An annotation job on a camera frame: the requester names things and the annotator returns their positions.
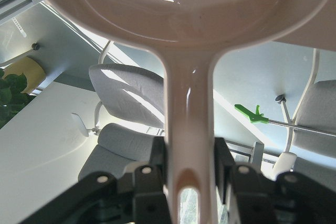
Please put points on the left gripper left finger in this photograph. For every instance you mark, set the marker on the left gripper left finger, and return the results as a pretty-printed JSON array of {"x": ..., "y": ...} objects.
[{"x": 149, "y": 200}]

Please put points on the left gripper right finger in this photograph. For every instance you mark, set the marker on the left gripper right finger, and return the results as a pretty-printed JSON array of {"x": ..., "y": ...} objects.
[{"x": 244, "y": 190}]

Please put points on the white plastic dustpan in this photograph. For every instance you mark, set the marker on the white plastic dustpan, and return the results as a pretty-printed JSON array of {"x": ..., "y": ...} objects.
[{"x": 189, "y": 37}]

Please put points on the green grabber tool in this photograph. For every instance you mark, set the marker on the green grabber tool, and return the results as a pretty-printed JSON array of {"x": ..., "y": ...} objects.
[{"x": 256, "y": 117}]

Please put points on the grey office chair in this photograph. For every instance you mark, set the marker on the grey office chair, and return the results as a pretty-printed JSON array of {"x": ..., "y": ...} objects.
[{"x": 128, "y": 116}]

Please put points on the green potted plant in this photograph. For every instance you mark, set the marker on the green potted plant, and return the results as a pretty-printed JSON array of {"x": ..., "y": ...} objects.
[{"x": 13, "y": 100}]

